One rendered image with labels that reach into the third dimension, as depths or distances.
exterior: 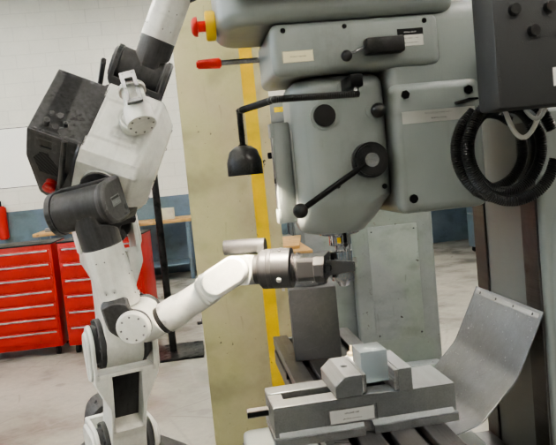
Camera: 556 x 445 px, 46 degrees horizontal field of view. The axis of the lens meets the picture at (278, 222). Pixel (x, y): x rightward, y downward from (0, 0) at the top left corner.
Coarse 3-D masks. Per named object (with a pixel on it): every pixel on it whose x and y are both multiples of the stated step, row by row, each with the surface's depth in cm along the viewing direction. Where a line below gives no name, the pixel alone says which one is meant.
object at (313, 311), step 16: (288, 288) 174; (304, 288) 169; (320, 288) 168; (304, 304) 168; (320, 304) 169; (336, 304) 169; (304, 320) 169; (320, 320) 169; (336, 320) 169; (304, 336) 169; (320, 336) 169; (336, 336) 169; (304, 352) 170; (320, 352) 170; (336, 352) 170
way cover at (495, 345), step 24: (480, 288) 161; (480, 312) 157; (504, 312) 147; (528, 312) 138; (456, 336) 164; (480, 336) 153; (504, 336) 143; (528, 336) 134; (456, 360) 157; (480, 360) 148; (504, 360) 140; (456, 384) 150; (480, 384) 142; (504, 384) 135; (456, 408) 142; (480, 408) 136; (456, 432) 133
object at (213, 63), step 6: (198, 60) 145; (204, 60) 145; (210, 60) 145; (216, 60) 145; (222, 60) 146; (228, 60) 146; (234, 60) 146; (240, 60) 146; (246, 60) 147; (252, 60) 147; (258, 60) 147; (198, 66) 145; (204, 66) 145; (210, 66) 146; (216, 66) 146
